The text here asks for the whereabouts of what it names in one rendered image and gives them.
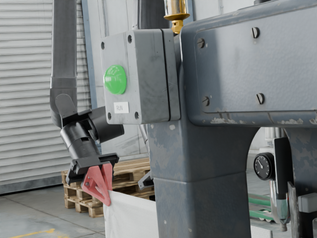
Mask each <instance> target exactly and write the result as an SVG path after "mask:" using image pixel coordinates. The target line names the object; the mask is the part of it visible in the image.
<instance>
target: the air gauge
mask: <svg viewBox="0 0 317 238"><path fill-rule="evenodd" d="M253 167H254V171H255V173H256V175H257V176H258V177H259V178H260V179H261V180H270V179H274V178H275V177H276V175H275V158H274V156H273V155H272V153H269V152H264V153H259V154H257V155H256V157H255V159H254V163H253Z"/></svg>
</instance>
